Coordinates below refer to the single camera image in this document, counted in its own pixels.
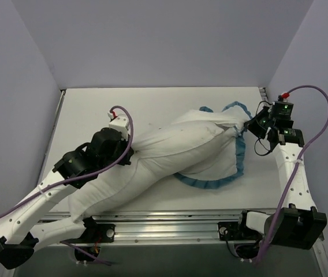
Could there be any white pillow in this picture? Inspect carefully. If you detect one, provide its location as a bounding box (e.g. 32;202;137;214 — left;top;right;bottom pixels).
67;108;247;224

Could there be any blue patterned pillowcase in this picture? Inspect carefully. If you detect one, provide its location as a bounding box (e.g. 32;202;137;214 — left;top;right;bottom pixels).
173;101;252;190

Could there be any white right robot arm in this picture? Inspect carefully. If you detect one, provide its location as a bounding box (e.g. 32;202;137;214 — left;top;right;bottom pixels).
235;101;327;250

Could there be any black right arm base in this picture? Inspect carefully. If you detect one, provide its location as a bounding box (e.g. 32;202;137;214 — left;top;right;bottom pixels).
217;221;264;263

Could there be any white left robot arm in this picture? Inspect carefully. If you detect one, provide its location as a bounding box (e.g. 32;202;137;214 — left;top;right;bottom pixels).
0;127;133;269

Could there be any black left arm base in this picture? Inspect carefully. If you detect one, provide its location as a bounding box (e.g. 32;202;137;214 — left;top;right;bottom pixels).
70;218;115;258

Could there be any thin black cable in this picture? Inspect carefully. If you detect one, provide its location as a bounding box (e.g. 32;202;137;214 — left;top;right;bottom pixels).
253;100;277;157

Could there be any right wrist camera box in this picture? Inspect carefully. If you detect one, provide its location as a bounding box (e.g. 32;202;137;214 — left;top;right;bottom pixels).
278;92;290;102

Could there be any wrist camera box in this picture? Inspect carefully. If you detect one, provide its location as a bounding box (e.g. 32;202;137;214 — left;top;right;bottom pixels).
278;92;290;102
107;111;130;140

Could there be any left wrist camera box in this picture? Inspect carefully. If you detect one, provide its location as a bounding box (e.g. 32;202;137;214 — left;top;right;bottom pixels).
107;111;130;140

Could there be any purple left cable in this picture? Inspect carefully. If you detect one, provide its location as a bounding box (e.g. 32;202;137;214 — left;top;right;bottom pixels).
0;106;137;266

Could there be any purple cable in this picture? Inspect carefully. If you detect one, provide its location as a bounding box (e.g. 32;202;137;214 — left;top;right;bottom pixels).
0;106;137;266
255;85;328;265

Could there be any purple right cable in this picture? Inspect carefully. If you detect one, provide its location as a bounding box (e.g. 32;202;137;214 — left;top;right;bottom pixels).
255;85;328;265

